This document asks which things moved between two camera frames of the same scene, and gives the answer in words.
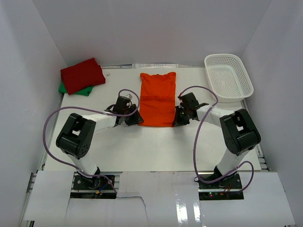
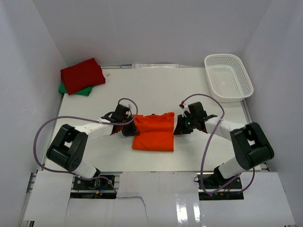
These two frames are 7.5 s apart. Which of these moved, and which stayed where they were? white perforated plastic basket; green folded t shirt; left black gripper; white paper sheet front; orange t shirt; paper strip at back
Moved: left black gripper; orange t shirt
Stayed: white paper sheet front; green folded t shirt; paper strip at back; white perforated plastic basket
